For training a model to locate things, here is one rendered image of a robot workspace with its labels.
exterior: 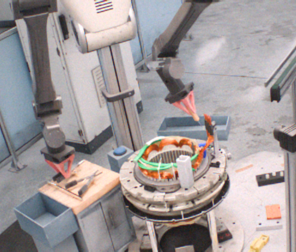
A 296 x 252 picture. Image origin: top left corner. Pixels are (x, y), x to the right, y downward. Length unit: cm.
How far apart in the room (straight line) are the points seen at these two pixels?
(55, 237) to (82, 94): 237
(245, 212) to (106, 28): 80
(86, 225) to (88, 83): 235
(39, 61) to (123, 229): 65
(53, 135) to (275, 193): 86
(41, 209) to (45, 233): 19
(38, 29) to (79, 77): 247
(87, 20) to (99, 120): 229
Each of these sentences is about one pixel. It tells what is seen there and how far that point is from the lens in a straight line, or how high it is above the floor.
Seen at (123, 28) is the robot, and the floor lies 142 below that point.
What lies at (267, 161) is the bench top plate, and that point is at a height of 78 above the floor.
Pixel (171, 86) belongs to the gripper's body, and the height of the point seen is 122.
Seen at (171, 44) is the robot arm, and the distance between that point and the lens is 157.
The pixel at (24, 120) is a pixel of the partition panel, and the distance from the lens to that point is 401.
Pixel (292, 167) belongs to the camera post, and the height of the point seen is 132.
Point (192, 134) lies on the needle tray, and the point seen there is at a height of 105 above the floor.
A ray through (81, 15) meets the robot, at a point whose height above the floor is 151.
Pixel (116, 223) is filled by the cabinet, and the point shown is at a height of 91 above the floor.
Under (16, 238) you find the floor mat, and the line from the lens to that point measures 322.
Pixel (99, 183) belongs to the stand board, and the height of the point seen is 106.
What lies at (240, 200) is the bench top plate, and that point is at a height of 78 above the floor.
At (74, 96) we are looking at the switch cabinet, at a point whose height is 52.
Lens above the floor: 186
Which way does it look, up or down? 27 degrees down
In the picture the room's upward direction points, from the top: 12 degrees counter-clockwise
